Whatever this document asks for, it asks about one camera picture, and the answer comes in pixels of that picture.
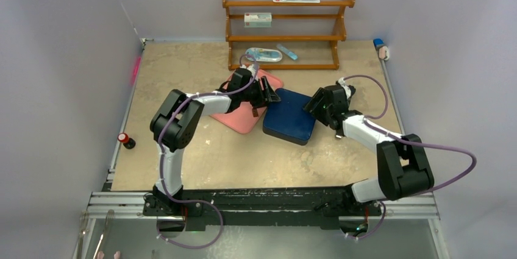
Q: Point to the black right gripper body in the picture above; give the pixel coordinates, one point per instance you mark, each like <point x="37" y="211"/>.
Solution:
<point x="319" y="106"/>

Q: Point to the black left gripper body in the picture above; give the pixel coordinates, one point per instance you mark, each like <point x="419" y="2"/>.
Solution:
<point x="253" y="95"/>

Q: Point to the dark blue tin lid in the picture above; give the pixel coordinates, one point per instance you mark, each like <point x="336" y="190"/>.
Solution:
<point x="289" y="111"/>

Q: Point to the blue chocolate tin box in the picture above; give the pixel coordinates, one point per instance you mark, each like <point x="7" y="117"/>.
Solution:
<point x="296" y="135"/>

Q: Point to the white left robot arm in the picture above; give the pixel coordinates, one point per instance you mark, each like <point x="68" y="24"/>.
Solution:
<point x="175" y="122"/>

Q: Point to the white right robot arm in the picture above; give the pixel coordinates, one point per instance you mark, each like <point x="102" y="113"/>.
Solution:
<point x="403" y="168"/>

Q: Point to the pink plastic tray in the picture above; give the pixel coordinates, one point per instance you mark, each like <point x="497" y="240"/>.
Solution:
<point x="242" y="119"/>

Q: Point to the light blue oval package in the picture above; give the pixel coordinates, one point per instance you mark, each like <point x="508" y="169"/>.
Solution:
<point x="263" y="54"/>

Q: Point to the light blue small tube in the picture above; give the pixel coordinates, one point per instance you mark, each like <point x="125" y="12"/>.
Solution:
<point x="287" y="52"/>

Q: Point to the wooden shelf rack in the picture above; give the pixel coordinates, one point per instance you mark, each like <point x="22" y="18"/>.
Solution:
<point x="292" y="22"/>

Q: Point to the white green small box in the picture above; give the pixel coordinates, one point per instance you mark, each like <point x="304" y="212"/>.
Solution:
<point x="258" y="20"/>

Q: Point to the blue white corner device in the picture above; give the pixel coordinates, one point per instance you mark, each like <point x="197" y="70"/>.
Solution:
<point x="381" y="48"/>

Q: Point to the red black button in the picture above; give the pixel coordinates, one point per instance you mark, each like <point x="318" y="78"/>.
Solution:
<point x="126" y="140"/>

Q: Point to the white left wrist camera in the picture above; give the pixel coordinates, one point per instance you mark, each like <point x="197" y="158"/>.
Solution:
<point x="252" y="67"/>

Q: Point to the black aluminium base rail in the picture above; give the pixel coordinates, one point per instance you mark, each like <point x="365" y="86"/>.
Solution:
<point x="329" y="208"/>

